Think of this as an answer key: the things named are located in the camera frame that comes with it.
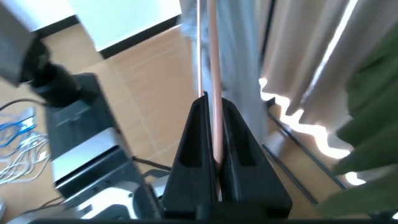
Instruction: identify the black cable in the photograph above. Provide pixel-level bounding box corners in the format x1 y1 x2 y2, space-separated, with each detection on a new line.
0 98 48 112

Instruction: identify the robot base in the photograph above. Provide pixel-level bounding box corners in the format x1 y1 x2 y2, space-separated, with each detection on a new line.
6 72 172 220

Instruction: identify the pink clothes hanger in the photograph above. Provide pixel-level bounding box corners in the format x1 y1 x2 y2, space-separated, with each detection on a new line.
195 0 226 170

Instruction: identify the white cable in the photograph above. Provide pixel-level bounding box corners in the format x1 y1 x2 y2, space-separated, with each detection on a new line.
0 129 51 185

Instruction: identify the green long-sleeved shirt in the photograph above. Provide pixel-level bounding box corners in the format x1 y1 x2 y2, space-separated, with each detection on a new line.
316 21 398 219

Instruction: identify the blue cable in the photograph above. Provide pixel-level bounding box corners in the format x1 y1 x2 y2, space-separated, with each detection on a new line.
0 115 37 147

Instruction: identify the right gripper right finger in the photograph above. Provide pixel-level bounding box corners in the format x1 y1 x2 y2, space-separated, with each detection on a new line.
218 97 294 219

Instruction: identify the black clothes rack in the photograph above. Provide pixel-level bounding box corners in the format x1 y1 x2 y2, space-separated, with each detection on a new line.
260 0 348 205

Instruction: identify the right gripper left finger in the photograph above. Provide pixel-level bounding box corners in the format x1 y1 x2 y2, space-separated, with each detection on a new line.
160 90 219 219

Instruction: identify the beige curtain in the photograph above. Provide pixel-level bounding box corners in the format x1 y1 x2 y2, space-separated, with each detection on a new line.
257 0 398 151

